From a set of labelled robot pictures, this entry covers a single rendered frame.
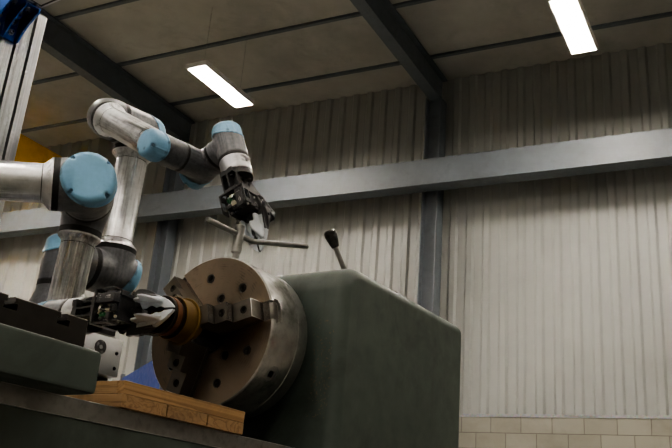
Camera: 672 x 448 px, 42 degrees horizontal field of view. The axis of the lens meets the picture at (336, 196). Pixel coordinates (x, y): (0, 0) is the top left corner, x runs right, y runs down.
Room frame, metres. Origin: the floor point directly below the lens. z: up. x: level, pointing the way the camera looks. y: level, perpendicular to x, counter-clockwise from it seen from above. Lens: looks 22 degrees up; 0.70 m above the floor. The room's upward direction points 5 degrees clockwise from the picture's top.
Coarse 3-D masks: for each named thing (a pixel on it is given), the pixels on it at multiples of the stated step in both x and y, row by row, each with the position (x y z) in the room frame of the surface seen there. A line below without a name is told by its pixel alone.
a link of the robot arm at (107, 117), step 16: (96, 112) 2.11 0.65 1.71; (112, 112) 2.09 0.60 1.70; (96, 128) 2.14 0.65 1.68; (112, 128) 2.07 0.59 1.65; (128, 128) 2.01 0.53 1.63; (144, 128) 1.98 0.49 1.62; (128, 144) 2.03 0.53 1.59; (144, 144) 1.92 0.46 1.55; (160, 144) 1.91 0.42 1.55; (176, 144) 1.94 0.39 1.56; (160, 160) 1.94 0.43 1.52; (176, 160) 1.96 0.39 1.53
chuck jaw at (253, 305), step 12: (252, 300) 1.67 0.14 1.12; (204, 312) 1.67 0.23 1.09; (216, 312) 1.68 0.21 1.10; (228, 312) 1.68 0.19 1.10; (240, 312) 1.68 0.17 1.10; (252, 312) 1.66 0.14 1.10; (264, 312) 1.70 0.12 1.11; (276, 312) 1.71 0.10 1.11; (204, 324) 1.68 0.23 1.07; (216, 324) 1.69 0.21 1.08; (228, 324) 1.69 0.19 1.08; (240, 324) 1.70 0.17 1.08; (252, 324) 1.71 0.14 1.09
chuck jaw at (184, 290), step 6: (174, 276) 1.78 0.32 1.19; (174, 282) 1.78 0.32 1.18; (180, 282) 1.78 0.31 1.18; (186, 282) 1.80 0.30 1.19; (168, 288) 1.79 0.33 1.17; (174, 288) 1.79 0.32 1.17; (180, 288) 1.76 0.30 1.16; (186, 288) 1.78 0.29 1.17; (168, 294) 1.79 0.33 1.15; (174, 294) 1.75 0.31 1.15; (180, 294) 1.74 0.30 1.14; (186, 294) 1.76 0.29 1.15; (192, 294) 1.78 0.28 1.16; (198, 300) 1.78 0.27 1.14
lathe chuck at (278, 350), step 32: (192, 288) 1.80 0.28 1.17; (224, 288) 1.76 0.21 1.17; (256, 288) 1.71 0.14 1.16; (288, 320) 1.73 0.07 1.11; (160, 352) 1.84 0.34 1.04; (224, 352) 1.75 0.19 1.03; (256, 352) 1.70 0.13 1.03; (288, 352) 1.74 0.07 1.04; (160, 384) 1.83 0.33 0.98; (224, 384) 1.74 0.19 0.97; (256, 384) 1.73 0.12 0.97
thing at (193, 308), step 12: (180, 300) 1.66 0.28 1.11; (192, 300) 1.69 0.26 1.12; (180, 312) 1.64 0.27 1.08; (192, 312) 1.66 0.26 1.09; (168, 324) 1.64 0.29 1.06; (180, 324) 1.65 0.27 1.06; (192, 324) 1.67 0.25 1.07; (168, 336) 1.67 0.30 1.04; (180, 336) 1.67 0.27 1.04; (192, 336) 1.68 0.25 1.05
